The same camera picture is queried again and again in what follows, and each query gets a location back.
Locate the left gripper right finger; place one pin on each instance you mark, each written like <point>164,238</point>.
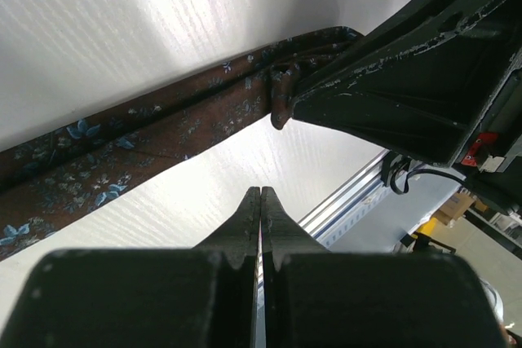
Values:
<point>286,247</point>

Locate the white slotted cable duct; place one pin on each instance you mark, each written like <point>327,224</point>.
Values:
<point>377,227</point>

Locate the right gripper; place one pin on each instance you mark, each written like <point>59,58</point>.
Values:
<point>440,82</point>

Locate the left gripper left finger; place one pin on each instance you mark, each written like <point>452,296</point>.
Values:
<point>233,247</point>

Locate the brown floral tie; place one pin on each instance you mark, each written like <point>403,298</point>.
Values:
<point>57,178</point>

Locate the aluminium mounting rail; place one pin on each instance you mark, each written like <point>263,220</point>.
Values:
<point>348,205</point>

